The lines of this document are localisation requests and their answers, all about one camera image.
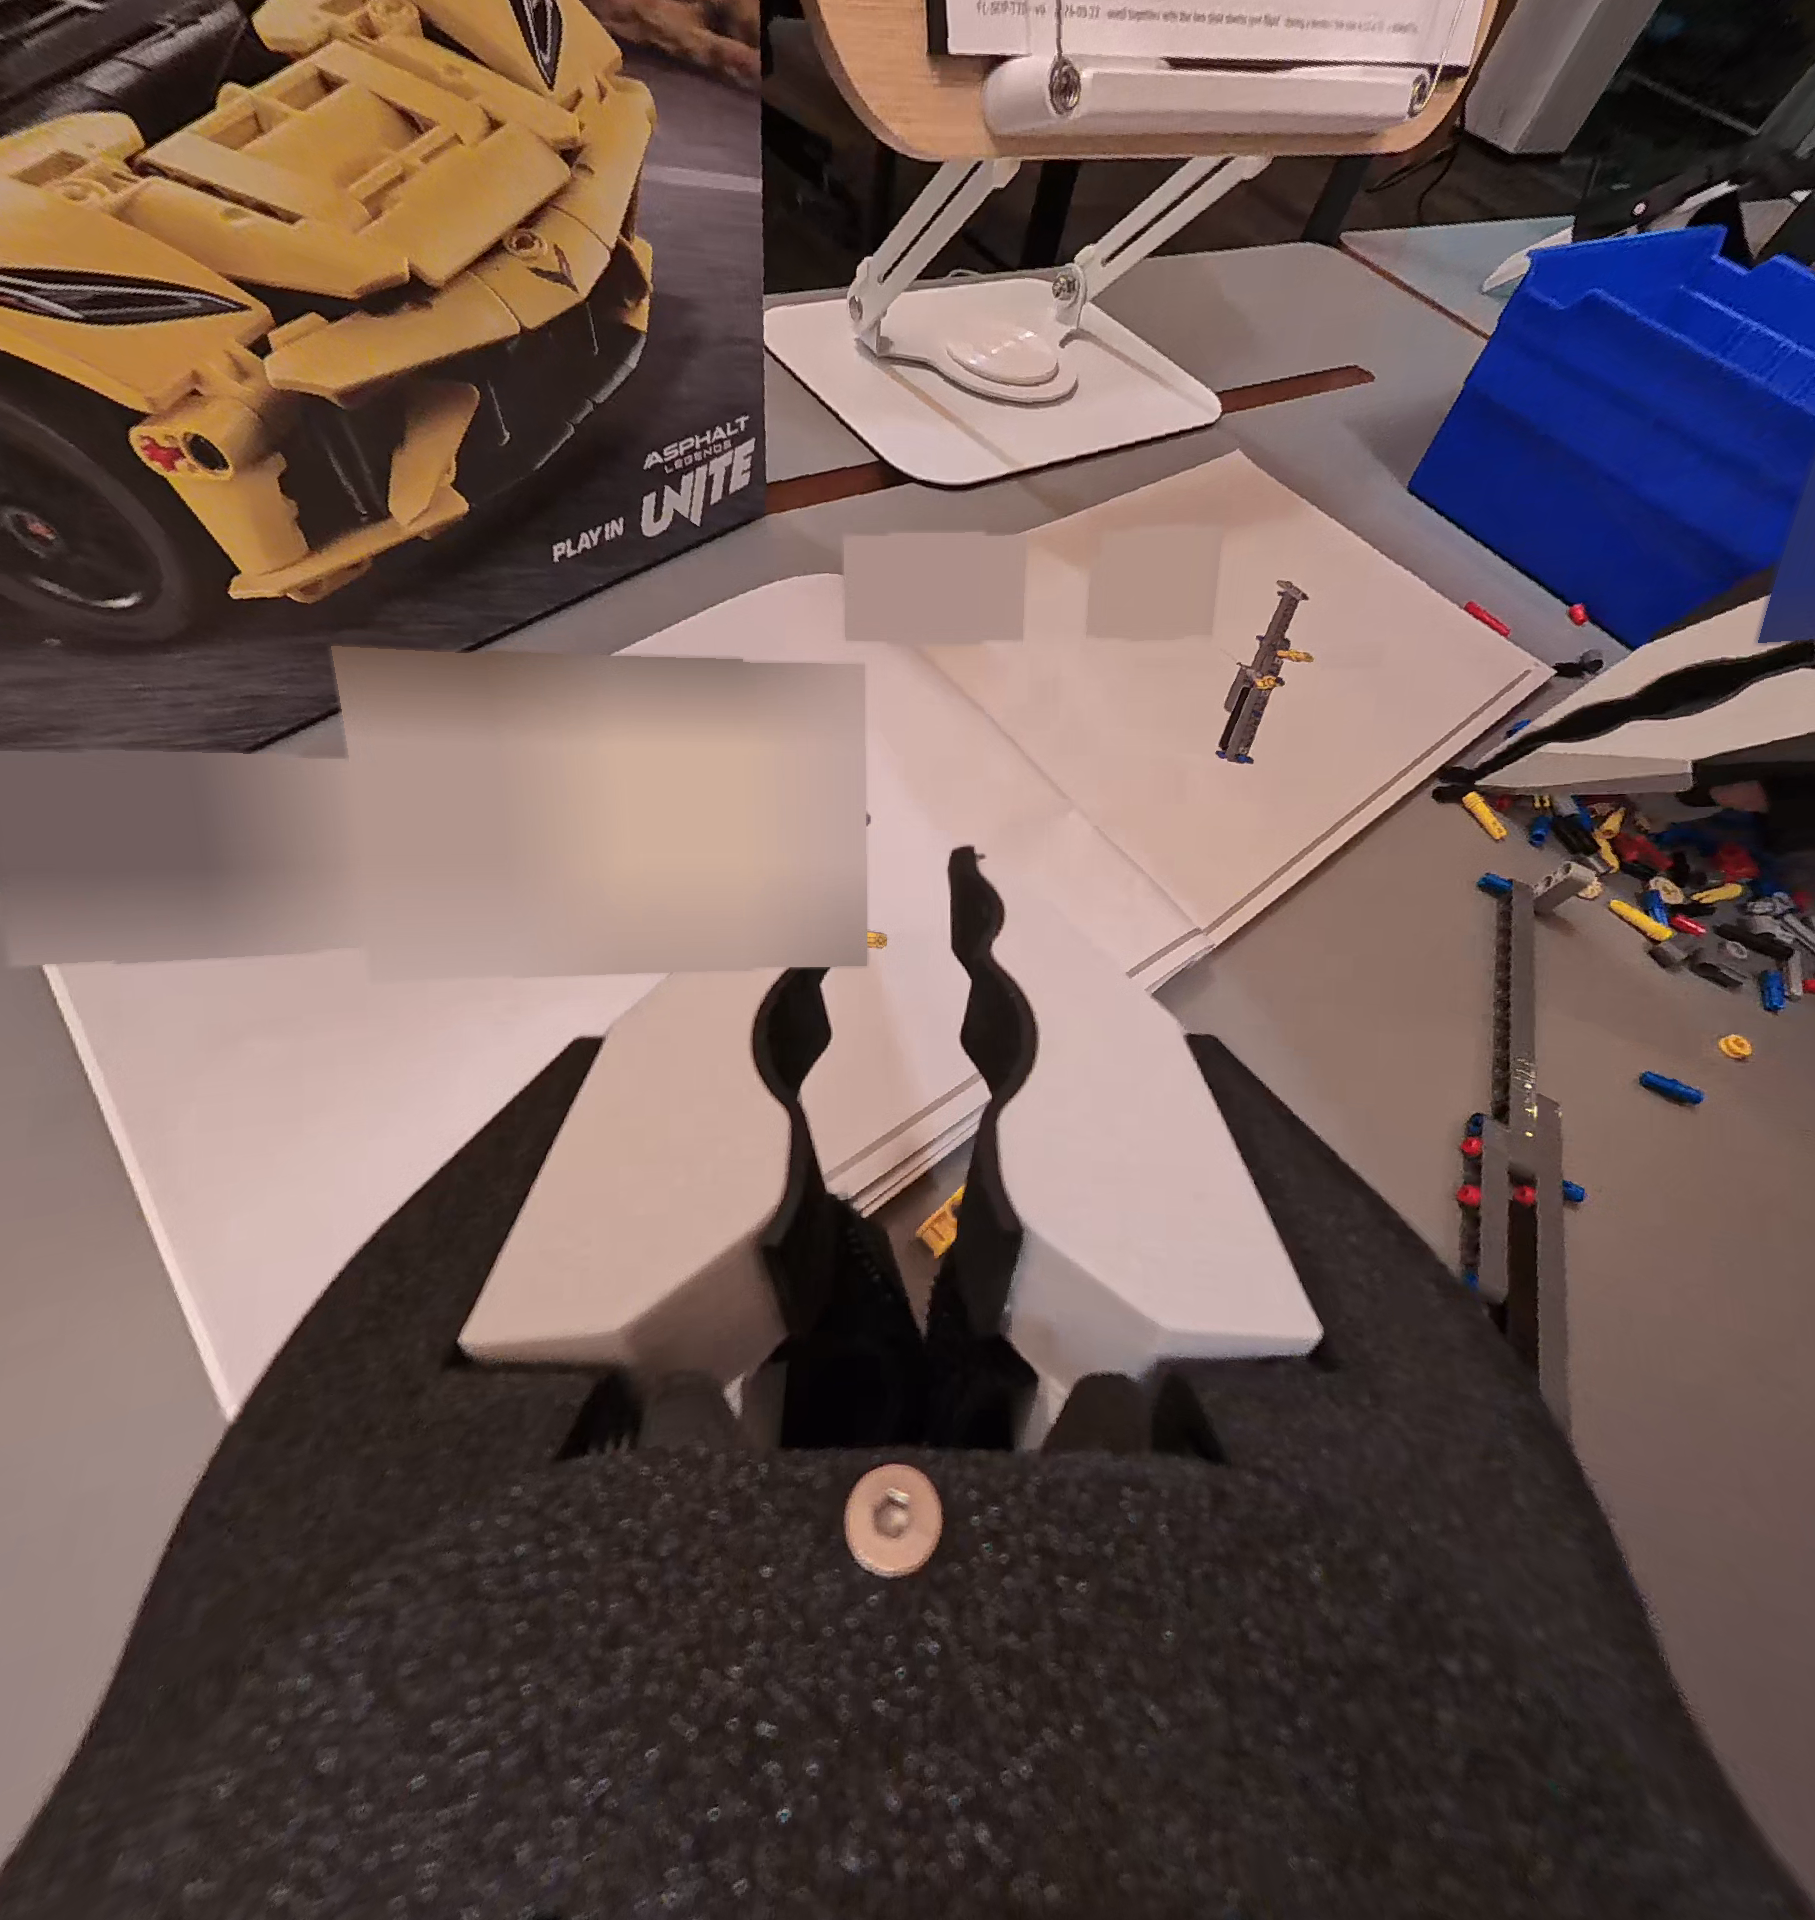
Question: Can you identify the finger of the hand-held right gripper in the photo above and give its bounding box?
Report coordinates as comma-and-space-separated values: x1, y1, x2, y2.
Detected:
1473, 667, 1815, 797
1507, 639, 1815, 745

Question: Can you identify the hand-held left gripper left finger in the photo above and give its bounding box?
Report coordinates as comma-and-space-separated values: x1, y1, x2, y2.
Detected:
458, 966, 849, 1398

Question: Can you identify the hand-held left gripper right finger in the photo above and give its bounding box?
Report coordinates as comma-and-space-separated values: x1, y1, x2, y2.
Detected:
943, 845, 1328, 1398

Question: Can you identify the pile of mixed small lego pieces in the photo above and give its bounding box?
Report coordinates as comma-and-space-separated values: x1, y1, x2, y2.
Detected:
1437, 719, 1815, 1024

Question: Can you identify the grey and black lego beam assembly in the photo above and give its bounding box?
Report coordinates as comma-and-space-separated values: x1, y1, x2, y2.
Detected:
1450, 874, 1587, 1418

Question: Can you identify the lego instruction booklet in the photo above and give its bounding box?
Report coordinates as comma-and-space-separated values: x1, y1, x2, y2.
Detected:
43, 451, 1553, 1418

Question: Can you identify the lego box with yellow car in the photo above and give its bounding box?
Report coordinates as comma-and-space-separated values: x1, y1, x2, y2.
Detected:
0, 0, 768, 893

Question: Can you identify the blue plastic bin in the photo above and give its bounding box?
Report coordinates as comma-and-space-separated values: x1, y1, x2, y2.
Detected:
1409, 226, 1815, 646

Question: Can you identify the printed instruction sheet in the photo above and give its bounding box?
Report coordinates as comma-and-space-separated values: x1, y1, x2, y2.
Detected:
928, 0, 1493, 70

